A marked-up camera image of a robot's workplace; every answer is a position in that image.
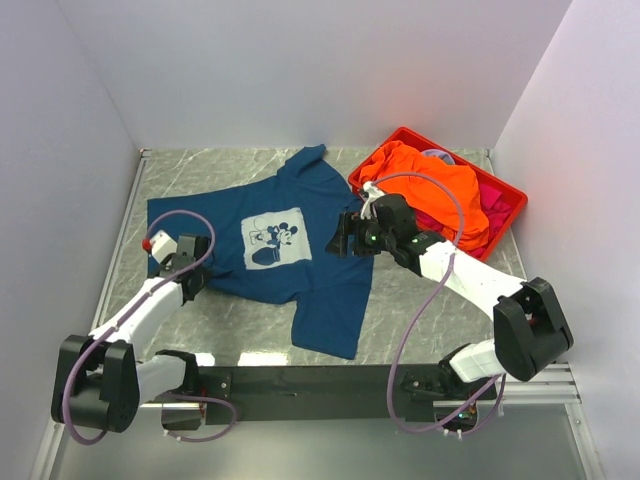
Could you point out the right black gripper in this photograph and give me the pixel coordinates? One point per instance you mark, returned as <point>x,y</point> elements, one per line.
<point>347,226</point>

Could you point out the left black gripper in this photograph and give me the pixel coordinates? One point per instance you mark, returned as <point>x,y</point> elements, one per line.
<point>206,273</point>

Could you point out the blue mickey t shirt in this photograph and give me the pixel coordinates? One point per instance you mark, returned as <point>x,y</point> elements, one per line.
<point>270,245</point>

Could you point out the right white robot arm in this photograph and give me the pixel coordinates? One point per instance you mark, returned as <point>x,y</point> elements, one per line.
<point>530,330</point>

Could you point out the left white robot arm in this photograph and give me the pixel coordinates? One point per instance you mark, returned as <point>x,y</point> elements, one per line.
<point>100,382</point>

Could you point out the orange t shirt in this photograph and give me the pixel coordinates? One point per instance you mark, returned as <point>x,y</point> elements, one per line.
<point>397,166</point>

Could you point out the lavender t shirt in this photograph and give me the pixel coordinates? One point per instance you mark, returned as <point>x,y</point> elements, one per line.
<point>444,156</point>

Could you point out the black base beam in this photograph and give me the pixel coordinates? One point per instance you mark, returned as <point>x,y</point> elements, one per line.
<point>279,393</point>

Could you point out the magenta t shirt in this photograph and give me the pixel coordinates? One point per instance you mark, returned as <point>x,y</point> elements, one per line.
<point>485,213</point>

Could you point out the red plastic bin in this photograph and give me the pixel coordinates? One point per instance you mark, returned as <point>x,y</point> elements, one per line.
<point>514,197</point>

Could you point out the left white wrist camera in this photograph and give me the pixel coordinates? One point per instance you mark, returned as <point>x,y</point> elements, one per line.
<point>160,247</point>

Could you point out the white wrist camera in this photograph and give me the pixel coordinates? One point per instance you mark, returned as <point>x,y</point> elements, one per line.
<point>160,247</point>
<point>370,193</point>

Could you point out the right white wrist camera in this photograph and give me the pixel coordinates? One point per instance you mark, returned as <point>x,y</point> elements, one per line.
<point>370,193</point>

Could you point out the aluminium rail frame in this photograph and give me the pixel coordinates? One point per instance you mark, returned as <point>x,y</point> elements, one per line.
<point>554,385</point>

